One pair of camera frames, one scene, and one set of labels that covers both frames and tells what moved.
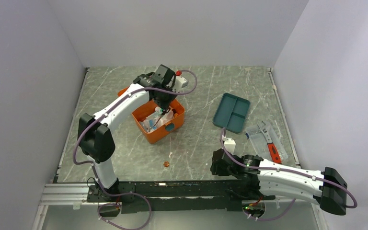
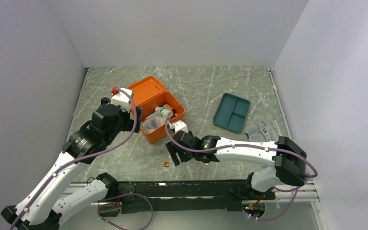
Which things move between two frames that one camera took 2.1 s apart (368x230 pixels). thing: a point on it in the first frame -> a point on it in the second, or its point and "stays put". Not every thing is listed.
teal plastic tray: (231, 112) stays put
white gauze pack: (166, 117) -> (150, 123)
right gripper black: (216, 169) -> (173, 150)
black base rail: (177, 196) stays put
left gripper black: (165, 105) -> (129, 122)
